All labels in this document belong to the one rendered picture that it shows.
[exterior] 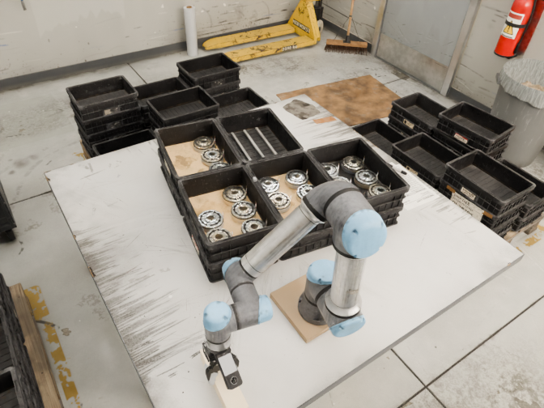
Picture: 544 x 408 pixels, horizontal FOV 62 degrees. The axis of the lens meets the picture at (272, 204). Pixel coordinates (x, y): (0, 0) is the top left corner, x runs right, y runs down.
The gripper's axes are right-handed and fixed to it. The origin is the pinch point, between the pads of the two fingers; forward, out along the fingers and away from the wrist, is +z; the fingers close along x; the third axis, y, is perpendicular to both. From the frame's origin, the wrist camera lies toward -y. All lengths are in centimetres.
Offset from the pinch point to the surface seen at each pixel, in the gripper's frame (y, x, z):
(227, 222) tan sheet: 56, -27, -9
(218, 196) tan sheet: 72, -30, -9
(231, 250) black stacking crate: 39.0, -20.8, -11.6
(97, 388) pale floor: 57, 42, 74
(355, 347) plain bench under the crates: -8.7, -46.7, 4.3
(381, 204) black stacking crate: 34, -88, -13
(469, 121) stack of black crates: 103, -231, 25
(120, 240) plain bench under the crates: 77, 13, 4
